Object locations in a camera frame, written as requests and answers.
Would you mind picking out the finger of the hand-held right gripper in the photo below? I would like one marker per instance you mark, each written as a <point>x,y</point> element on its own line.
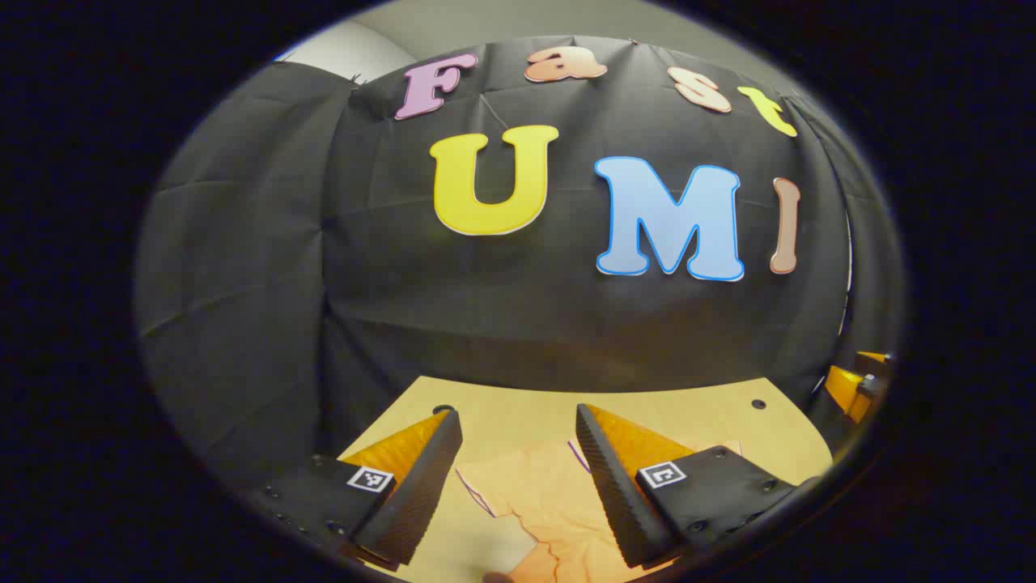
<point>874,361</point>
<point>843,390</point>

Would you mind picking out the black backdrop cloth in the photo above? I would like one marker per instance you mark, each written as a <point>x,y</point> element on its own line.
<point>364,283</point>

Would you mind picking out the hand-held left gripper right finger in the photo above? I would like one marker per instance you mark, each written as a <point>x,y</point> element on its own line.
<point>611,486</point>

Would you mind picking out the orange T-shirt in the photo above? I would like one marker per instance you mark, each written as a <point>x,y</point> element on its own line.
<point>550,502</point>

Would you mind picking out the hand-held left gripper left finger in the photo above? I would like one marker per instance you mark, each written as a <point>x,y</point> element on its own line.
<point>421,486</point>

